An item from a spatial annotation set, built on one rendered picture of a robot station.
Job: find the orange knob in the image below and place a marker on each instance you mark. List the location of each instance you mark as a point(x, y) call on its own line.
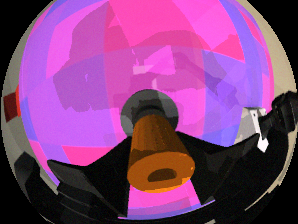
point(158, 160)

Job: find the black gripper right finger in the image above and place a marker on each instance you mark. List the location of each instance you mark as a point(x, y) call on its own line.
point(213, 162)

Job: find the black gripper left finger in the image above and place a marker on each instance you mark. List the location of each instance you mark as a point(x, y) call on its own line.
point(105, 177)

